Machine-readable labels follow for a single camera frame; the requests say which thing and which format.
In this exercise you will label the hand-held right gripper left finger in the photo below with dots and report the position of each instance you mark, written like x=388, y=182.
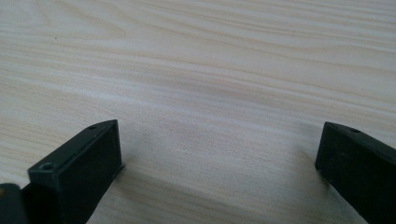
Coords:
x=81, y=171

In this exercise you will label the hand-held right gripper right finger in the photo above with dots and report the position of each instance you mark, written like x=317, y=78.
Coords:
x=358, y=165

